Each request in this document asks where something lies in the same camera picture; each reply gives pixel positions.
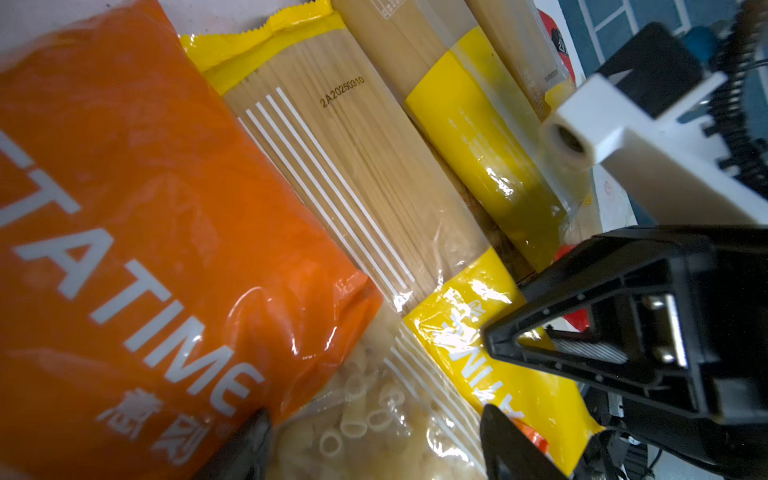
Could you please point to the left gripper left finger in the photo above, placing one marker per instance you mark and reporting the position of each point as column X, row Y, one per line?
column 246, row 454

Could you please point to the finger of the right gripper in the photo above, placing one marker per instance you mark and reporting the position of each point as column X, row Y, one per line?
column 672, row 316

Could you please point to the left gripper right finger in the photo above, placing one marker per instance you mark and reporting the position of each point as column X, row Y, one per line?
column 508, row 453

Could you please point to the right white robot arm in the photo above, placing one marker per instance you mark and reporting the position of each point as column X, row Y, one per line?
column 655, row 69

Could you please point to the orange Pastatime macaroni bag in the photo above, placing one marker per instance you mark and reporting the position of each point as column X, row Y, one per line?
column 161, row 283

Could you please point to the yellow spaghetti pack upper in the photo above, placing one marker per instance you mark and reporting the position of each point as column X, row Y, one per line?
column 443, row 69

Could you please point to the yellow Pastatime spaghetti pack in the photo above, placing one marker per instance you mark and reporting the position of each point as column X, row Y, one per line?
column 407, row 402

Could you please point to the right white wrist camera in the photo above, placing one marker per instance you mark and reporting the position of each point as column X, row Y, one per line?
column 667, row 166

